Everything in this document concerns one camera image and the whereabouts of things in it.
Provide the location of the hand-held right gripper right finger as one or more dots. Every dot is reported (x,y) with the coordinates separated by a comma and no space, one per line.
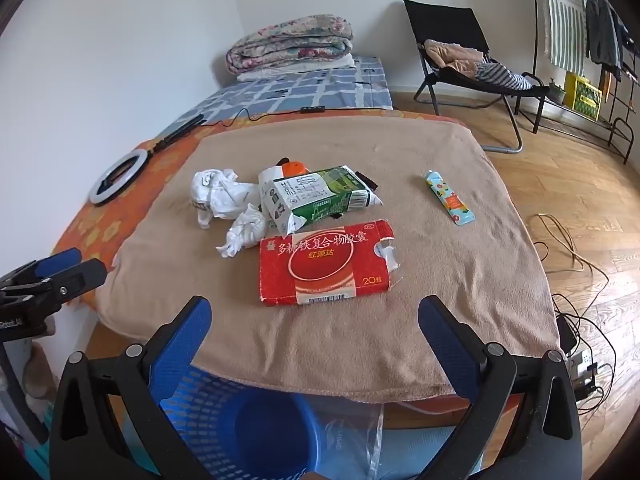
(445,340)

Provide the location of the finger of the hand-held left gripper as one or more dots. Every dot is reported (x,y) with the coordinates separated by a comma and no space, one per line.
(75,282)
(57,262)

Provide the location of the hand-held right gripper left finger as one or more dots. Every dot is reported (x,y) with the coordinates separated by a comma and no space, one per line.
(177,345)

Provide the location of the blue plastic basket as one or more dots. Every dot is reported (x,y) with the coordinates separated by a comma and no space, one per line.
(260,425)

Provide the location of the small white tissue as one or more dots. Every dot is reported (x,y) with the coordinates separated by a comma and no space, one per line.
(245,232)

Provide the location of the light blue patterned tube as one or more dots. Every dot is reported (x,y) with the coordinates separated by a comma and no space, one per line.
(447,199)

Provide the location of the red cardboard box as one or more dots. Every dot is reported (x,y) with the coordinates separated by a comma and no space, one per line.
(320,270)

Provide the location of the large white paper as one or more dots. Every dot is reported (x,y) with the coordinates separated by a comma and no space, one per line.
(220,195)

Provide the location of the green white milk carton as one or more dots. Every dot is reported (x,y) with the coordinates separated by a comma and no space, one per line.
(320,195)

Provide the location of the beige fluffy cloth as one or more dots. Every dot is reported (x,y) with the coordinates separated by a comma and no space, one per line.
(37,375)

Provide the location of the teal mat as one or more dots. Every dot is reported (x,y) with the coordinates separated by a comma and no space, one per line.
(37,435)

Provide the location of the tan fleece blanket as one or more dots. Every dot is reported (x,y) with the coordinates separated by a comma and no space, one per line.
(325,340)

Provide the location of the black power adapter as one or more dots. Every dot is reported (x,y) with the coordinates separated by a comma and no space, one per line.
(566,332)

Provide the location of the clear plastic bag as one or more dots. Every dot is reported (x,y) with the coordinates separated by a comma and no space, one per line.
(350,440)

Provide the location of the white power strip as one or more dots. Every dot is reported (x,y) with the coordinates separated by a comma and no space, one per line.
(582,360)

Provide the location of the orange round device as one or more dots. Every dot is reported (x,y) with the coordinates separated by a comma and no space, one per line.
(292,167)

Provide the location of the striped garment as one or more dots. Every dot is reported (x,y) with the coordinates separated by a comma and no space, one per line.
(505,80)

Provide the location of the small potted plant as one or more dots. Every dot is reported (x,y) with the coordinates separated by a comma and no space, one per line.
(556,94)

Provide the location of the yellow plastic crate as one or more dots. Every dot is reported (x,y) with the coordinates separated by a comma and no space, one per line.
(582,95)

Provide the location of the blue checkered sheet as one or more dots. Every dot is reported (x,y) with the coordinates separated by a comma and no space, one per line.
(310,90)

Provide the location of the tan padded cloth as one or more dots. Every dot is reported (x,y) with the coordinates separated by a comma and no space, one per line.
(450,55)

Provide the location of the white folded bedding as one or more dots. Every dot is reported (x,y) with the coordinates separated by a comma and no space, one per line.
(300,68)

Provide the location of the black clothes rack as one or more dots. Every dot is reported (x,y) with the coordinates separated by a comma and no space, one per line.
(537,50)

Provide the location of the folded floral quilt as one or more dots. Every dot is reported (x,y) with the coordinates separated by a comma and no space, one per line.
(290,45)

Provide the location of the black folding chair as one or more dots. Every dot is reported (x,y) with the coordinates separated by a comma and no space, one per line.
(440,20)

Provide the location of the green white striped cloth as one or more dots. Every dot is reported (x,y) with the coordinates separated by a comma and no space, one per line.
(565,25)

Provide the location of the dark hanging jacket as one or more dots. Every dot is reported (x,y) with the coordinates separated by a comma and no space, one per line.
(602,30)

